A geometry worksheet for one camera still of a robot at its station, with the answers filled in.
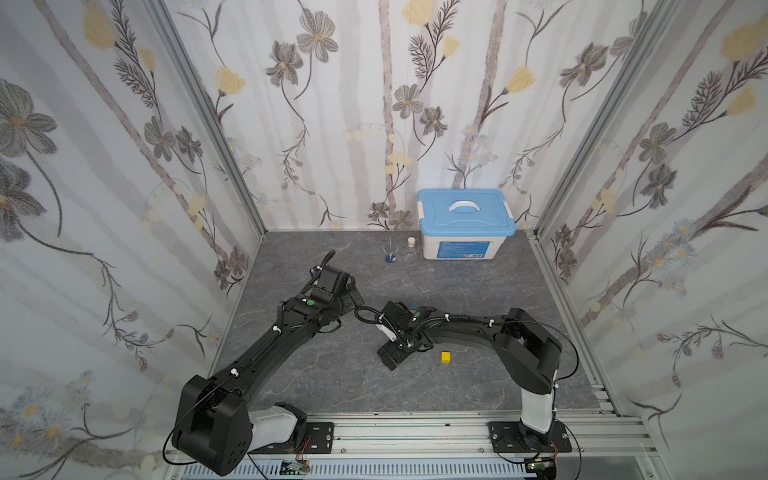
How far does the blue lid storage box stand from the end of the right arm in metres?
0.40

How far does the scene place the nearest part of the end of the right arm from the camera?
2.62ft

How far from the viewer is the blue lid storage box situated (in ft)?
3.31
